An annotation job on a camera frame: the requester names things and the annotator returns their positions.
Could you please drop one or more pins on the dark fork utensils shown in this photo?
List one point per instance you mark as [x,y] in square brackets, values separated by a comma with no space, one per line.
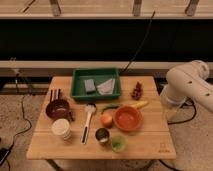
[55,94]

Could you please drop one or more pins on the green plastic cup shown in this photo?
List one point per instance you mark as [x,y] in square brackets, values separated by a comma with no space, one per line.
[118,143]

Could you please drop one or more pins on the yellow banana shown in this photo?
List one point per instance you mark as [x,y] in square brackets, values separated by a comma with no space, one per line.
[139,105]

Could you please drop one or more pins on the orange bowl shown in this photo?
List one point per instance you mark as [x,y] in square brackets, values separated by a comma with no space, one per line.
[127,118]

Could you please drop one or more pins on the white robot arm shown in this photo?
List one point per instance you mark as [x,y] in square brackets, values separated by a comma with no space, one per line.
[186,81]

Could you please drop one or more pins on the grey sponge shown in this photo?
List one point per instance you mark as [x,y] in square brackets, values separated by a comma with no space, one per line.
[89,85]

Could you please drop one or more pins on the metal cup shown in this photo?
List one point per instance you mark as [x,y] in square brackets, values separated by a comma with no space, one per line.
[102,135]

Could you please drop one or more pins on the wooden table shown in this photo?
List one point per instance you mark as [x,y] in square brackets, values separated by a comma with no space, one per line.
[151,141]

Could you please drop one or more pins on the dark red grapes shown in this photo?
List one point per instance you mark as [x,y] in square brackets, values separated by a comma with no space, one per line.
[137,92]

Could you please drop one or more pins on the dark red bowl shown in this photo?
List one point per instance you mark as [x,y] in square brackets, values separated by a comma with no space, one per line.
[57,109]

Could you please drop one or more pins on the green plastic tray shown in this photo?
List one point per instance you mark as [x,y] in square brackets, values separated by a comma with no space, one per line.
[99,75]

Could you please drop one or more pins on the white paper cup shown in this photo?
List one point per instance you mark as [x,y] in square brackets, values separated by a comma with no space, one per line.
[61,128]

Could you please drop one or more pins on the green chili pepper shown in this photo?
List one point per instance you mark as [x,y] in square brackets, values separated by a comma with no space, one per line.
[110,107]

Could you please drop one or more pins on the orange red apple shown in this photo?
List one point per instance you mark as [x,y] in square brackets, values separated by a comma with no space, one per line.
[106,120]

